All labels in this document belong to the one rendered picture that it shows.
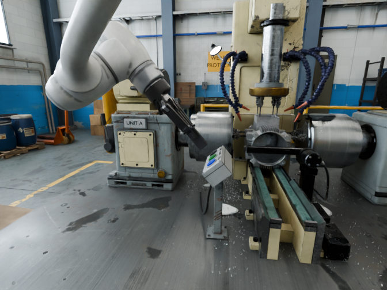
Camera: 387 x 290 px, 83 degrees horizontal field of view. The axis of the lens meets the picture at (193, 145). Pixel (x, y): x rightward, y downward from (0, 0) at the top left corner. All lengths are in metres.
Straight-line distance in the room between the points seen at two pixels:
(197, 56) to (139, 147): 5.40
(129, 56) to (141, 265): 0.58
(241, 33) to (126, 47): 0.78
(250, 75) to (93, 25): 0.97
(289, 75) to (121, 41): 0.92
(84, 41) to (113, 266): 0.56
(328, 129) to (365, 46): 5.88
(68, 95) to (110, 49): 0.16
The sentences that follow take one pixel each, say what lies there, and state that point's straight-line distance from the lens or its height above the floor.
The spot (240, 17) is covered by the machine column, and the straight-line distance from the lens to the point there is 1.35.
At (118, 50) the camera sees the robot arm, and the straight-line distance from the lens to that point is 0.67.
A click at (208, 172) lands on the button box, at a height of 1.05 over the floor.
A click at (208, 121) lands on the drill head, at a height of 1.13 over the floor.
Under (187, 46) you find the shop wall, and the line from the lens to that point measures 6.40.
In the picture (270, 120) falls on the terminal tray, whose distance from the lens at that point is 1.09.
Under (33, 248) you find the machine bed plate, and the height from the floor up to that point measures 0.80.
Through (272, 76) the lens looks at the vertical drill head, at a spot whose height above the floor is 1.33.
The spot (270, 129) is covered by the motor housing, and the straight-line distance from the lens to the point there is 1.01.
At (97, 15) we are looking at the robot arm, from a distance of 0.47.
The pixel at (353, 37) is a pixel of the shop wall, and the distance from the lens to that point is 6.81.
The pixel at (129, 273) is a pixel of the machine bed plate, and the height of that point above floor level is 0.80.
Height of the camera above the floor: 1.28
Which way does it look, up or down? 14 degrees down
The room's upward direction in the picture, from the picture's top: straight up
